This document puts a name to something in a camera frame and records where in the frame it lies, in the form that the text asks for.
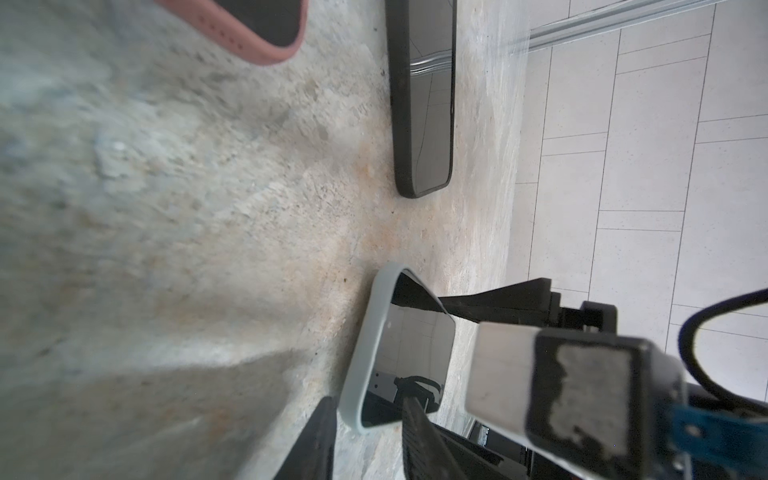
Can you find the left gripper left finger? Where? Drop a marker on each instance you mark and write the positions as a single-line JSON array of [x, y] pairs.
[[312, 455]]

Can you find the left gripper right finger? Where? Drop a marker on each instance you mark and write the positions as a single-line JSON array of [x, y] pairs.
[[425, 456]]

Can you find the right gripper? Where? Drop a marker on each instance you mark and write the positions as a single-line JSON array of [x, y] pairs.
[[530, 303]]

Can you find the light blue phone case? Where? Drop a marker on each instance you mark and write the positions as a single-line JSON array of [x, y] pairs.
[[353, 390]]

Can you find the black phone case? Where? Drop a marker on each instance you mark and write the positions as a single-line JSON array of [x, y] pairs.
[[398, 49]]

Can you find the pink phone case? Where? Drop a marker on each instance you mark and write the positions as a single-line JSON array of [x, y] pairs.
[[226, 31]]

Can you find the purple-edged black phone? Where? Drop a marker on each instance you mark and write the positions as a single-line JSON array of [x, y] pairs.
[[276, 21]]

